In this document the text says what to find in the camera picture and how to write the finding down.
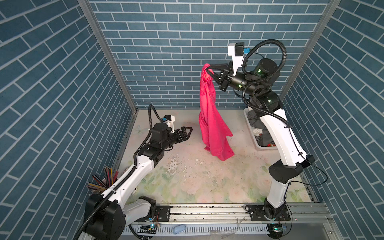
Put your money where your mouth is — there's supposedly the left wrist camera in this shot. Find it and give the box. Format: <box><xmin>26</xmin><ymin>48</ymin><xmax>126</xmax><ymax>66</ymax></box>
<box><xmin>162</xmin><ymin>115</ymin><xmax>176</xmax><ymax>133</ymax></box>

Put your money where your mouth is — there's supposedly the aluminium mounting rail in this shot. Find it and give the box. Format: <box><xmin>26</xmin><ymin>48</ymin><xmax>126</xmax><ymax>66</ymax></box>
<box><xmin>128</xmin><ymin>202</ymin><xmax>334</xmax><ymax>225</ymax></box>

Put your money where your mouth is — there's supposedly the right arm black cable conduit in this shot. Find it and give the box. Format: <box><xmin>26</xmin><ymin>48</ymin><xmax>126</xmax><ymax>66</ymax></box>
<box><xmin>241</xmin><ymin>38</ymin><xmax>293</xmax><ymax>130</ymax></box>

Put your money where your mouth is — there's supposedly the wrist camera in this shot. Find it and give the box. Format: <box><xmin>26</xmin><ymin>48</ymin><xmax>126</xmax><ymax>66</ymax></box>
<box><xmin>162</xmin><ymin>115</ymin><xmax>176</xmax><ymax>133</ymax></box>
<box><xmin>228</xmin><ymin>42</ymin><xmax>250</xmax><ymax>76</ymax></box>

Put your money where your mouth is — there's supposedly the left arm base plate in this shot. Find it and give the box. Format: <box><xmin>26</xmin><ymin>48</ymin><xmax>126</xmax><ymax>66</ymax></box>
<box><xmin>137</xmin><ymin>205</ymin><xmax>171</xmax><ymax>223</ymax></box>

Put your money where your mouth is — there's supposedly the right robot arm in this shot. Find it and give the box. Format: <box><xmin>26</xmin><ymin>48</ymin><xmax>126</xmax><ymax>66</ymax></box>
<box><xmin>206</xmin><ymin>58</ymin><xmax>315</xmax><ymax>221</ymax></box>

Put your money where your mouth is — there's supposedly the green circuit board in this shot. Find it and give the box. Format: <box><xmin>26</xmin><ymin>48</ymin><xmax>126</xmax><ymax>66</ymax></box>
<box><xmin>267</xmin><ymin>224</ymin><xmax>285</xmax><ymax>240</ymax></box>
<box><xmin>140</xmin><ymin>224</ymin><xmax>157</xmax><ymax>235</ymax></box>

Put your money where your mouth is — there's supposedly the left green circuit board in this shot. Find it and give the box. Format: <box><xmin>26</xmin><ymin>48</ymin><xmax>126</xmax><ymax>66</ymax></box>
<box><xmin>140</xmin><ymin>224</ymin><xmax>157</xmax><ymax>235</ymax></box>

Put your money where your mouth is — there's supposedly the grey t shirt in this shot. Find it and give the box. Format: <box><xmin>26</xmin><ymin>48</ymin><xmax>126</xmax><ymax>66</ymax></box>
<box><xmin>248</xmin><ymin>110</ymin><xmax>275</xmax><ymax>147</ymax></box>

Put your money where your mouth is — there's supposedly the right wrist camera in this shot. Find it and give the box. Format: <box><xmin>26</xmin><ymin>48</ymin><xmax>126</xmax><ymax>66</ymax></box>
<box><xmin>228</xmin><ymin>42</ymin><xmax>250</xmax><ymax>76</ymax></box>

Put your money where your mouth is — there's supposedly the bundle of coloured pencils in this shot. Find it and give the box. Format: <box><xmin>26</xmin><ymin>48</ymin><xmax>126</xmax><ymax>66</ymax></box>
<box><xmin>87</xmin><ymin>167</ymin><xmax>119</xmax><ymax>194</ymax></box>

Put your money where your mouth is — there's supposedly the pink t shirt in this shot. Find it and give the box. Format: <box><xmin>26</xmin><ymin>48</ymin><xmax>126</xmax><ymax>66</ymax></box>
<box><xmin>199</xmin><ymin>64</ymin><xmax>235</xmax><ymax>161</ymax></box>

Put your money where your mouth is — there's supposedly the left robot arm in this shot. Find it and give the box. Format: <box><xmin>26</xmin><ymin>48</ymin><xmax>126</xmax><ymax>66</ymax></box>
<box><xmin>74</xmin><ymin>123</ymin><xmax>193</xmax><ymax>240</ymax></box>

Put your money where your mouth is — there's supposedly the right green circuit board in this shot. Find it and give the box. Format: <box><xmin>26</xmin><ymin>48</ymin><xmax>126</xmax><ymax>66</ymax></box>
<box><xmin>267</xmin><ymin>224</ymin><xmax>285</xmax><ymax>240</ymax></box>

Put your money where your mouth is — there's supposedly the light blue cloth piece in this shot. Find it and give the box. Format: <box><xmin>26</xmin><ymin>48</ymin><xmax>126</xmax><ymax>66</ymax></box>
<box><xmin>173</xmin><ymin>225</ymin><xmax>187</xmax><ymax>235</ymax></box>

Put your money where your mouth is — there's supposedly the white plastic laundry basket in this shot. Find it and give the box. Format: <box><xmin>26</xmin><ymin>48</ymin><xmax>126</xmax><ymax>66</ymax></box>
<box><xmin>243</xmin><ymin>108</ymin><xmax>278</xmax><ymax>151</ymax></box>

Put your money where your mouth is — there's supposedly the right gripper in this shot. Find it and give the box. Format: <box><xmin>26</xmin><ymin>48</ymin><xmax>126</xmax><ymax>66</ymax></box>
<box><xmin>207</xmin><ymin>64</ymin><xmax>262</xmax><ymax>99</ymax></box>

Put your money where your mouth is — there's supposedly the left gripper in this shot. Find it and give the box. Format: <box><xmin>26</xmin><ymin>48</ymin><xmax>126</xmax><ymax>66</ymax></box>
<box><xmin>159</xmin><ymin>126</ymin><xmax>192</xmax><ymax>151</ymax></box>

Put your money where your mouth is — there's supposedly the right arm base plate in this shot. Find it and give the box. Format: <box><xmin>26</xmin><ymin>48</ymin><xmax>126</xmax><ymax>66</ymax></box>
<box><xmin>244</xmin><ymin>205</ymin><xmax>291</xmax><ymax>222</ymax></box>

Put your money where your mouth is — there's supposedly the white slotted cable duct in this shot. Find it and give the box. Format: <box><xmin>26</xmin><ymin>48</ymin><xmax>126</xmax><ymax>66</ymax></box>
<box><xmin>119</xmin><ymin>224</ymin><xmax>271</xmax><ymax>236</ymax></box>

